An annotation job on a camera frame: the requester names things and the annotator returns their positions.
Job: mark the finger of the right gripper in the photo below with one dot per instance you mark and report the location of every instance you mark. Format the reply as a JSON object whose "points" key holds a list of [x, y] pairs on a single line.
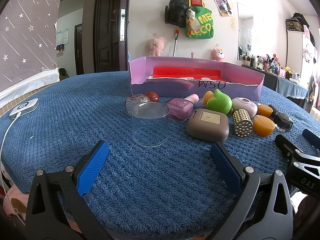
{"points": [[313, 139], [289, 150]]}

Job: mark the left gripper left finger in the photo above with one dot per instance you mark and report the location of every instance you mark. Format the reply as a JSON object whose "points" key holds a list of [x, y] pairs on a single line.
{"points": [[56, 208]]}

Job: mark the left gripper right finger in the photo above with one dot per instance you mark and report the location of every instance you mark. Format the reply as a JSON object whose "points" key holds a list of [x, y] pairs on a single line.
{"points": [[262, 208]]}

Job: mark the orange round puck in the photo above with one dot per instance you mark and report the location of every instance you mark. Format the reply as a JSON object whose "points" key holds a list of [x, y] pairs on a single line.
{"points": [[264, 110], [263, 126]]}

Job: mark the gold studded cylinder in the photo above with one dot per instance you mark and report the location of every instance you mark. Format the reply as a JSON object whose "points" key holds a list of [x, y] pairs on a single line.
{"points": [[243, 125]]}

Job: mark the pink round gadget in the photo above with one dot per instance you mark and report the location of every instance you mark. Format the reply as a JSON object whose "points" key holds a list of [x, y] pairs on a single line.
{"points": [[246, 104]]}

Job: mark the brown square compact case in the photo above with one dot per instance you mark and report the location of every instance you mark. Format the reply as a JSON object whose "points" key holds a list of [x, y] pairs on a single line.
{"points": [[208, 125]]}

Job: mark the green and orange toy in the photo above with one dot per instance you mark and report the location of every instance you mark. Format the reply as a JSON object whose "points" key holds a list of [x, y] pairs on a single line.
{"points": [[217, 101]]}

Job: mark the purple nail polish bottle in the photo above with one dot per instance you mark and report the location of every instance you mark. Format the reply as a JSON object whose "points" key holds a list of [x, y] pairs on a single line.
{"points": [[181, 108]]}

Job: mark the clear plastic cup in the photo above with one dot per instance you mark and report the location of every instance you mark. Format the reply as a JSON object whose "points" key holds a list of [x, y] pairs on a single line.
{"points": [[150, 121]]}

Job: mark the glitter bottle with red cap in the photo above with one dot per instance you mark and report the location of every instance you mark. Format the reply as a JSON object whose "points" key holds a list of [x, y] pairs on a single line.
{"points": [[137, 99]]}

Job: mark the side table with blue cloth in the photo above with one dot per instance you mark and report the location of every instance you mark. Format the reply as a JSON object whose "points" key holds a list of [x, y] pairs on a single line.
{"points": [[283, 86]]}

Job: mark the white wardrobe cabinet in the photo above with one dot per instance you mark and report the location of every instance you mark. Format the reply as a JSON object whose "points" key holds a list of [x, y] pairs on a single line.
{"points": [[301, 55]]}

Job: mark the cosmetics clutter on table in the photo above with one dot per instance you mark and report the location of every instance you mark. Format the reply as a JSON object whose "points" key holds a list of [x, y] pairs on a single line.
{"points": [[267, 64]]}

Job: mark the blue textured table cloth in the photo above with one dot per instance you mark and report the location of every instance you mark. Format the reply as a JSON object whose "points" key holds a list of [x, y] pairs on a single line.
{"points": [[173, 191]]}

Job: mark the red Miniso paper liner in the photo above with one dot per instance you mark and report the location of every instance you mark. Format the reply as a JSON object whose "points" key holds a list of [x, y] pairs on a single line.
{"points": [[194, 73]]}

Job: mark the white charger puck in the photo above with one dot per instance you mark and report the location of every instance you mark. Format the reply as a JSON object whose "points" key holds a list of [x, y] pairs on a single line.
{"points": [[24, 108]]}

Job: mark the pink plush toy right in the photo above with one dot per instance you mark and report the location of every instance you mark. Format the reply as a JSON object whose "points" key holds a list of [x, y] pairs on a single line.
{"points": [[218, 54]]}

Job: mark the pink plush toy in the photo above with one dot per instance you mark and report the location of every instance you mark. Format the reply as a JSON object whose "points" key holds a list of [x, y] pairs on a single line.
{"points": [[156, 46], [218, 54]]}

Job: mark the bag on wardrobe top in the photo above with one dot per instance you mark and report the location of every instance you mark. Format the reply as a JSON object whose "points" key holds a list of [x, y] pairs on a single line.
{"points": [[297, 22]]}

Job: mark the purple cardboard tray box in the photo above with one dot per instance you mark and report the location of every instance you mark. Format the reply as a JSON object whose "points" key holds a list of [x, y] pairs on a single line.
{"points": [[238, 81]]}

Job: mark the green tote bag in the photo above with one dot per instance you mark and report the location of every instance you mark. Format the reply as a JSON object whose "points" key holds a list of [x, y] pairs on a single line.
{"points": [[202, 26]]}

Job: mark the star patterned curtain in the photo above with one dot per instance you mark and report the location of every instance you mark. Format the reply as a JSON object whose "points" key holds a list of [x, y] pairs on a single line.
{"points": [[28, 39]]}

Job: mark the mop with orange grip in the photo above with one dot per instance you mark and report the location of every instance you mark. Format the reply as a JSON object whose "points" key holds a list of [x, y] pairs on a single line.
{"points": [[175, 42]]}

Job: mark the pink plush toy left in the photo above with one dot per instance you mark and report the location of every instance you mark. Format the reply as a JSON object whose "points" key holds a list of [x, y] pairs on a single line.
{"points": [[156, 46]]}

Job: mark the dark wooden door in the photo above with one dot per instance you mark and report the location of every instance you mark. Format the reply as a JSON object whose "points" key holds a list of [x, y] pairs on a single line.
{"points": [[111, 22]]}

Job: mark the wall mirror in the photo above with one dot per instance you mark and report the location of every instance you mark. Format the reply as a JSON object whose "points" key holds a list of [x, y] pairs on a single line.
{"points": [[245, 17]]}

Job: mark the photo poster on wall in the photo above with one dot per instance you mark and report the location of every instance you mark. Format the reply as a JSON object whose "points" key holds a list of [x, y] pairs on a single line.
{"points": [[223, 7]]}

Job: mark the small white plush keychain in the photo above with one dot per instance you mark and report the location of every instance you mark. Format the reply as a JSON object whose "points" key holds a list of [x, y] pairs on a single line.
{"points": [[190, 15]]}

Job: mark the black backpack on wall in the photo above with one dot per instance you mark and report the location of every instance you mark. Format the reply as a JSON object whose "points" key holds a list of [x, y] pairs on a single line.
{"points": [[175, 13]]}

